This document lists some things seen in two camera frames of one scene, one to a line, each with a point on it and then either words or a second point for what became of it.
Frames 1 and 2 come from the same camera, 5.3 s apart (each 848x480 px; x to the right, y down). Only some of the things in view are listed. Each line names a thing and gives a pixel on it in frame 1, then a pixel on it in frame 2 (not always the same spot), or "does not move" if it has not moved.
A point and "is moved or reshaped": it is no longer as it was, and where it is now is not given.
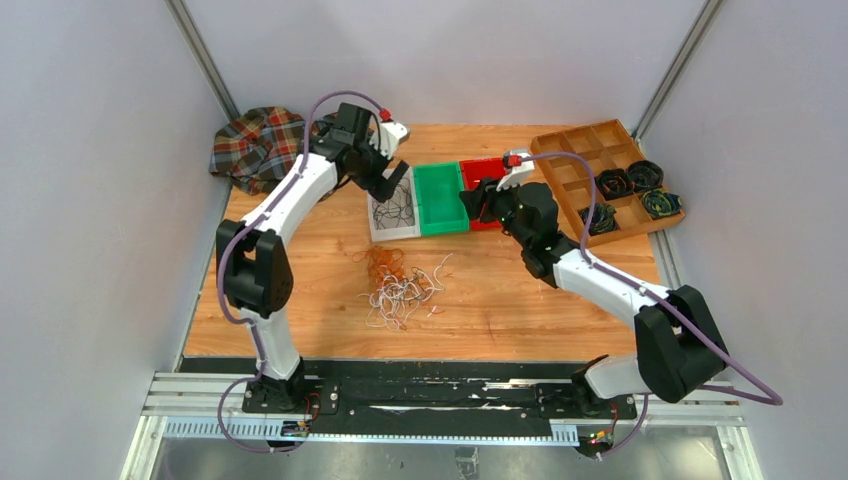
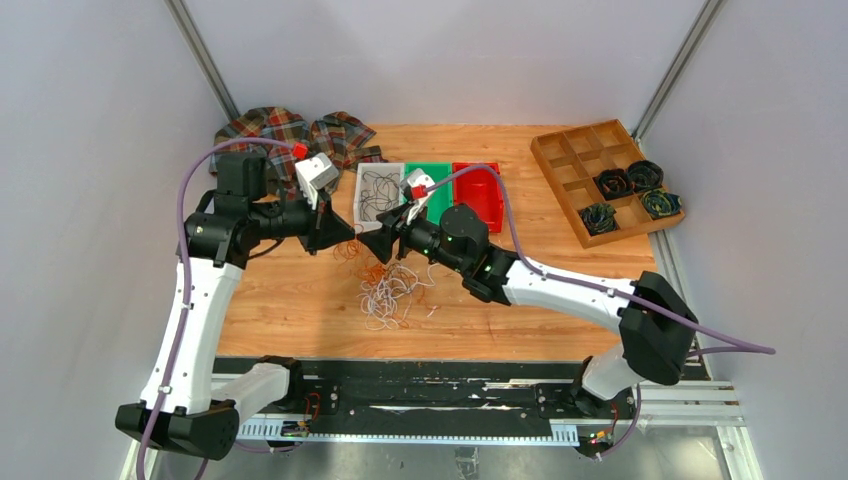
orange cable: (381, 260) is moved or reshaped
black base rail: (433, 399) does not move
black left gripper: (379, 187) -> (325, 227)
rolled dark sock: (603, 219) does not move
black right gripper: (486, 193) -> (380, 242)
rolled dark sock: (660, 203) does not move
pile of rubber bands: (394, 300) is moved or reshaped
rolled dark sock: (645, 175) does not move
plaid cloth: (260, 147) does not move
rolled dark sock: (615, 183) does not move
